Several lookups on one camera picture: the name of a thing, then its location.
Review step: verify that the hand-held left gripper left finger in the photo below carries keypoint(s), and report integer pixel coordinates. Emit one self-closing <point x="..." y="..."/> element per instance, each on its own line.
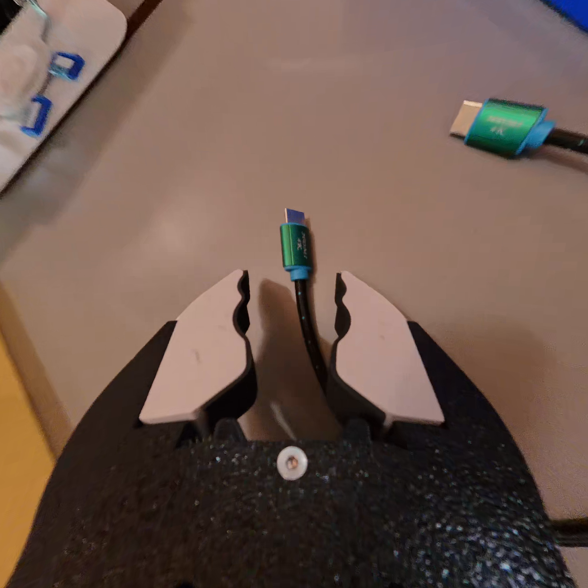
<point x="202" y="353"/>

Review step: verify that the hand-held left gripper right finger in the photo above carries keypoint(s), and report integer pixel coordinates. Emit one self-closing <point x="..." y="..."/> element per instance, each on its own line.
<point x="386" y="358"/>

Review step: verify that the white tray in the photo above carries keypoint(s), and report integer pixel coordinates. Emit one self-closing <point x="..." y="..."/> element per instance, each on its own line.
<point x="96" y="27"/>

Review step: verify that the blue bin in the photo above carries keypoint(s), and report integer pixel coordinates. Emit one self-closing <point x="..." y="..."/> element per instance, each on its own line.
<point x="574" y="11"/>

